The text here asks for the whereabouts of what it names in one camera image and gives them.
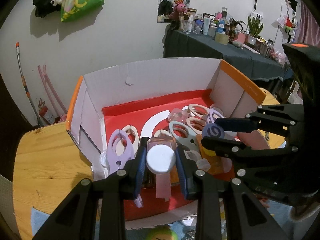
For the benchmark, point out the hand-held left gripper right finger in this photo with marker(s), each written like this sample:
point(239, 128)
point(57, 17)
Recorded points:
point(182, 172)

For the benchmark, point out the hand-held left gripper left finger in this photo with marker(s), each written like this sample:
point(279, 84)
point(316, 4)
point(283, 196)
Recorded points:
point(140, 165)

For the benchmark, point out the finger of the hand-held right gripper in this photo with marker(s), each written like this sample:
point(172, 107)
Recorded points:
point(220, 146)
point(235, 124)

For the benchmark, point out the purple swirl disc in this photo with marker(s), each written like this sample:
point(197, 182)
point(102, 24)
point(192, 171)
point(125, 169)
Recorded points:
point(215, 131)

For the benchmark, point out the clear bottle white cap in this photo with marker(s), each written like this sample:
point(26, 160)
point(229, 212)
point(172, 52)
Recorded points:
point(161, 158)

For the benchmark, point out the clear plastic box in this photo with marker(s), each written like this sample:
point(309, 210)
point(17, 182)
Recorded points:
point(178, 115)

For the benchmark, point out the orange white cardboard box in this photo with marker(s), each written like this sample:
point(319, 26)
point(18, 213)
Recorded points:
point(150, 85)

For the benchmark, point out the person's right forearm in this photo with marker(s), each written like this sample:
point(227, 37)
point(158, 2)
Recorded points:
point(302, 213)

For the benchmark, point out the orange liquid bottle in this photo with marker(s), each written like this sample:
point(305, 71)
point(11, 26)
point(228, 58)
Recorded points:
point(212, 162)

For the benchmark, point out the pile of pastel plastic clips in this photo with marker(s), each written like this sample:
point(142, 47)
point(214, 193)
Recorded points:
point(123, 156)

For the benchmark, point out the small white cap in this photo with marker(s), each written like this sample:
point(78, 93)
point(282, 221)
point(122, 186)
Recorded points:
point(192, 155)
point(203, 165)

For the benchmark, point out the clear plastic cup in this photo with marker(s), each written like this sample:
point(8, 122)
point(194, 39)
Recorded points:
point(106, 158)

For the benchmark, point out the dark cloth covered table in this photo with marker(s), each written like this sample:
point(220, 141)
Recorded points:
point(212, 52)

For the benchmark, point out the green potted plant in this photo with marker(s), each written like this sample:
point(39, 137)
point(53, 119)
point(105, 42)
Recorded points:
point(255, 27)

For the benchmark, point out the row of cosmetics bottles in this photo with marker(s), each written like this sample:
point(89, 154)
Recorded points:
point(207, 25)

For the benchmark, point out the red green plush toy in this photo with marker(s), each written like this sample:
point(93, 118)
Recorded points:
point(289, 24)

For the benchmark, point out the pink curtain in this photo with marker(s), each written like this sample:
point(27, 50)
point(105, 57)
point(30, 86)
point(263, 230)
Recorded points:
point(311, 22)

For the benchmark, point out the red white cylinder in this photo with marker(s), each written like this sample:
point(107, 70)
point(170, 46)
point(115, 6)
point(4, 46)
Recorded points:
point(44, 110)

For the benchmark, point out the pink plastic hanger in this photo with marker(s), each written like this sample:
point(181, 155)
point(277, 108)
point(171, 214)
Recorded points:
point(51, 92)

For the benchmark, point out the white cabinet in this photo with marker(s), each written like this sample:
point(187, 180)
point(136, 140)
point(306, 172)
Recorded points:
point(270, 10)

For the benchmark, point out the pink bunny plush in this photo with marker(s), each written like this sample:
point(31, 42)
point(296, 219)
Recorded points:
point(180, 8)

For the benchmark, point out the green shopping bag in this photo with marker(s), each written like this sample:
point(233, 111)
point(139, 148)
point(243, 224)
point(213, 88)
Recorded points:
point(82, 0)

